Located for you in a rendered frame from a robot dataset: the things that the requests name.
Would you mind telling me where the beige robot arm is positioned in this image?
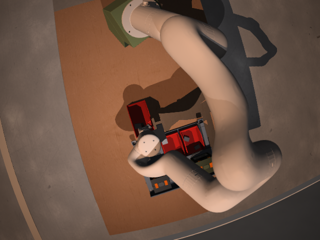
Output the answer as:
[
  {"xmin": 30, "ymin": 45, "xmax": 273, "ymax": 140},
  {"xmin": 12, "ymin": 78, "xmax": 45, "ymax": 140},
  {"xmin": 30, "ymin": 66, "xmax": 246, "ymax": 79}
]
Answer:
[{"xmin": 121, "ymin": 0, "xmax": 282, "ymax": 213}]

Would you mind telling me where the red bin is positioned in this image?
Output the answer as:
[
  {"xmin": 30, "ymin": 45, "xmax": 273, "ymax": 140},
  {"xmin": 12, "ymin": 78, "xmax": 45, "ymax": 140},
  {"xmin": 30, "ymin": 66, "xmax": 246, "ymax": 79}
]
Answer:
[
  {"xmin": 161, "ymin": 132, "xmax": 186, "ymax": 156},
  {"xmin": 127, "ymin": 100, "xmax": 155, "ymax": 138},
  {"xmin": 179, "ymin": 125, "xmax": 205, "ymax": 156}
]

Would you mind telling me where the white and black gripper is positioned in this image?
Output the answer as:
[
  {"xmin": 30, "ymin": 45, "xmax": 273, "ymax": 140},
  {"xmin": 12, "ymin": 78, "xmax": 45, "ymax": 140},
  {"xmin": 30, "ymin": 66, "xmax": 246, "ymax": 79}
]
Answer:
[{"xmin": 138, "ymin": 123, "xmax": 150, "ymax": 133}]

